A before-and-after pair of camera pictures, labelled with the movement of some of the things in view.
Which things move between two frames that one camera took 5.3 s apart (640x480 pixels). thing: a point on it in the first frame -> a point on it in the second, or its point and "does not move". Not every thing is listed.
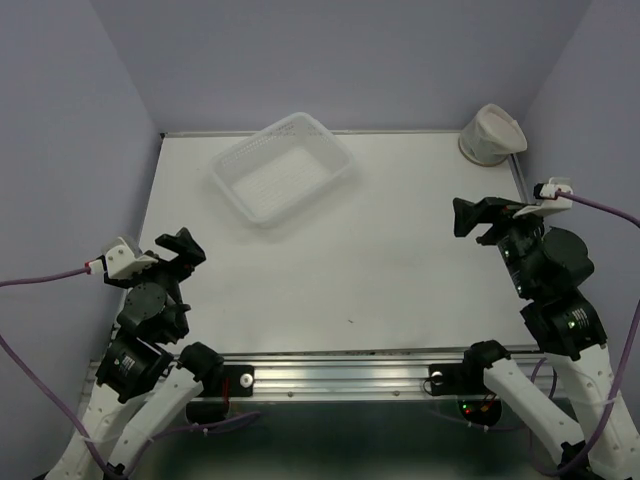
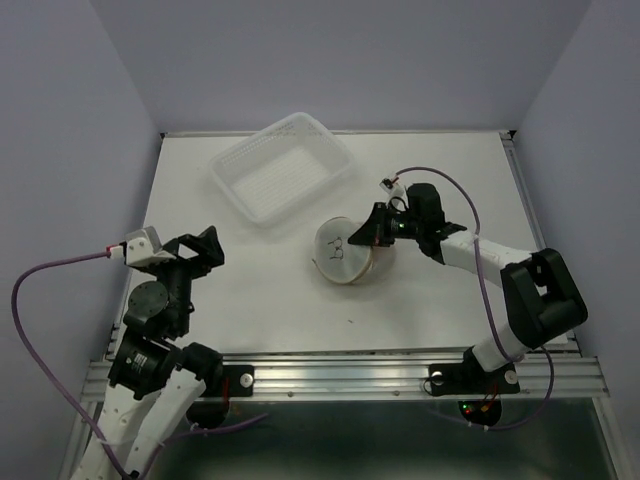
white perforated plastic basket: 281,168 does not move
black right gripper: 466,214 -> 372,233
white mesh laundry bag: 490,136 -> 337,259
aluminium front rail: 363,375 does not move
